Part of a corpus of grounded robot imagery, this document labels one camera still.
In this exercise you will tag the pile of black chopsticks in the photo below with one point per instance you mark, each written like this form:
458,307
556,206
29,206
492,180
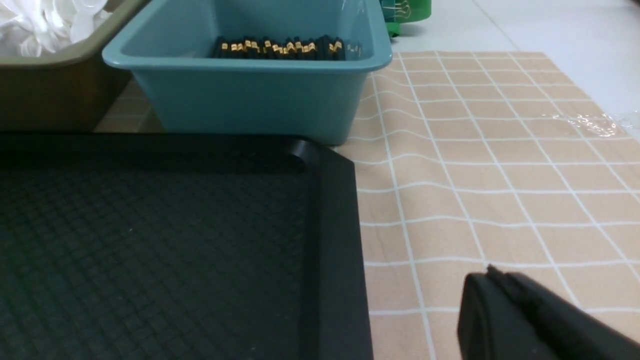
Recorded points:
323,48

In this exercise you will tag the olive green spoon bin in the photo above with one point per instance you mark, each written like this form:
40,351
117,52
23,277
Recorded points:
71,90

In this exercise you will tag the pile of white spoons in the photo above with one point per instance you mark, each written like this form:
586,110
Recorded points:
36,28

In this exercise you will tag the black serving tray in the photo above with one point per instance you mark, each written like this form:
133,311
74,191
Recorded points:
124,246

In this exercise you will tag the blue chopstick bin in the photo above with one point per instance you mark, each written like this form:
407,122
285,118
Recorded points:
169,49

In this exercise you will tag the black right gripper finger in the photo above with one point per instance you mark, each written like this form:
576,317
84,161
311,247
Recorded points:
510,316

